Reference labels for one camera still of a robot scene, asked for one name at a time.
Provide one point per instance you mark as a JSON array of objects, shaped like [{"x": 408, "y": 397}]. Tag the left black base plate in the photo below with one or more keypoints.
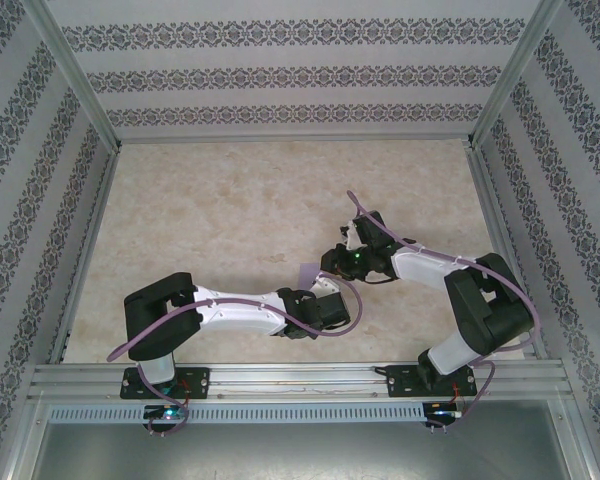
[{"x": 200, "y": 382}]

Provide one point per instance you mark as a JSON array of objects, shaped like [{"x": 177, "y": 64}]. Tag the left aluminium side rail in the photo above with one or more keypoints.
[{"x": 92, "y": 225}]

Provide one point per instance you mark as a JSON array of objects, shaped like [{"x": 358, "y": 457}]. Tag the right aluminium side rail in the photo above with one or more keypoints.
[{"x": 500, "y": 225}]

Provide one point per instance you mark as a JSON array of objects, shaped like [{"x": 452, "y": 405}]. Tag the aluminium frame post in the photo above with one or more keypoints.
[
  {"x": 80, "y": 85},
  {"x": 510, "y": 80}
]

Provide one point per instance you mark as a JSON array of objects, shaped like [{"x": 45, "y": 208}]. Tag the right controller board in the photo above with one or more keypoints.
[{"x": 445, "y": 414}]

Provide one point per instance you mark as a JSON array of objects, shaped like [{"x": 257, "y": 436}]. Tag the grey metal sheet panel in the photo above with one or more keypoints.
[{"x": 300, "y": 455}]

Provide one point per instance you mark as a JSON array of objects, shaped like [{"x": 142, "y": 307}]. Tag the purple cloth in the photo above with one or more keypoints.
[{"x": 307, "y": 274}]

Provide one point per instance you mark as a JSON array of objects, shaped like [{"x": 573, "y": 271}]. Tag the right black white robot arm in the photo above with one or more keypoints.
[{"x": 485, "y": 315}]

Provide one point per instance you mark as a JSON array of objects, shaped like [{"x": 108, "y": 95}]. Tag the left aluminium frame post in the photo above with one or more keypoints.
[{"x": 80, "y": 85}]

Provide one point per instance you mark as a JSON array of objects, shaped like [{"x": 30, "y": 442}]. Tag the aluminium side rail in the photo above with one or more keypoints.
[
  {"x": 92, "y": 225},
  {"x": 500, "y": 225}
]

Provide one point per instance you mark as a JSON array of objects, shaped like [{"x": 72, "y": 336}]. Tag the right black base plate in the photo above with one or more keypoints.
[{"x": 397, "y": 385}]

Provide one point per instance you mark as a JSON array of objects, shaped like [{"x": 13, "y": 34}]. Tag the right aluminium frame post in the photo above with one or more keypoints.
[{"x": 510, "y": 80}]

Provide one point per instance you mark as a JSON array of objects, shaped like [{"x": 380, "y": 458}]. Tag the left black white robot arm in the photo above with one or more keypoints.
[{"x": 150, "y": 310}]

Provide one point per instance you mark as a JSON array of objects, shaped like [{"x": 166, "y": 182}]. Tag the aluminium rear frame rail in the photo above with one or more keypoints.
[{"x": 300, "y": 137}]

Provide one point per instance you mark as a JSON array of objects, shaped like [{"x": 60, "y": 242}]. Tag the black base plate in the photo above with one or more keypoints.
[
  {"x": 397, "y": 385},
  {"x": 200, "y": 382}
]

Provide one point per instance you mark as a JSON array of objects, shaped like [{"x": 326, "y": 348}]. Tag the left controller board green light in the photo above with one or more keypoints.
[{"x": 167, "y": 413}]

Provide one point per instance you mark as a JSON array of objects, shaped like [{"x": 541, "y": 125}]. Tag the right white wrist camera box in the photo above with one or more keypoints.
[{"x": 352, "y": 237}]

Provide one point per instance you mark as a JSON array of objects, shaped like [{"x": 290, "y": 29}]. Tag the long aluminium mounting rail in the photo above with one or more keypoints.
[{"x": 300, "y": 380}]

